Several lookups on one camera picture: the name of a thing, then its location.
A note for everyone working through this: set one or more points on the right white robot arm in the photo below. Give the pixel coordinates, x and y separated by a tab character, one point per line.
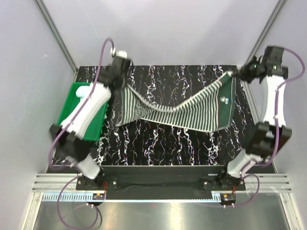
270	133

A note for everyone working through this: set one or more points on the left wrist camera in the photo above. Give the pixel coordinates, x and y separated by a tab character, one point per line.
118	52

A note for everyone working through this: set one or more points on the left aluminium frame post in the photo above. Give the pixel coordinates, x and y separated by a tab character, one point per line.
52	27

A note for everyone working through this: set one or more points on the green plastic tray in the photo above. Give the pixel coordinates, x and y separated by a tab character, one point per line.
93	131

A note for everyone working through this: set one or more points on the right aluminium frame post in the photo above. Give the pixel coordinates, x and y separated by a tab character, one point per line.
267	27

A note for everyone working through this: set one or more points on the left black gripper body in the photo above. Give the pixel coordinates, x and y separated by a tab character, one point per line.
124	80

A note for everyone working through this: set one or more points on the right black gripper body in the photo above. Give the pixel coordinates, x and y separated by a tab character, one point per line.
249	73

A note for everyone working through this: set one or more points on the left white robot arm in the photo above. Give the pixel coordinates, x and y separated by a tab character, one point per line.
68	136

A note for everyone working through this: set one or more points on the white slotted cable duct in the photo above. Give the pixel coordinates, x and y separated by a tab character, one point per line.
113	196

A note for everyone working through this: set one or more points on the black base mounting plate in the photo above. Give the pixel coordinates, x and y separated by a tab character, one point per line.
161	179

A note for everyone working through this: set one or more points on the aluminium frame post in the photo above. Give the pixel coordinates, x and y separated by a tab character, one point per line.
267	27
52	27

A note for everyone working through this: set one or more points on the light blue towel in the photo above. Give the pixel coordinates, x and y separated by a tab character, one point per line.
83	91

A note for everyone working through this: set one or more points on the striped green white towel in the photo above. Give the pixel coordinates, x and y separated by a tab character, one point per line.
209	110

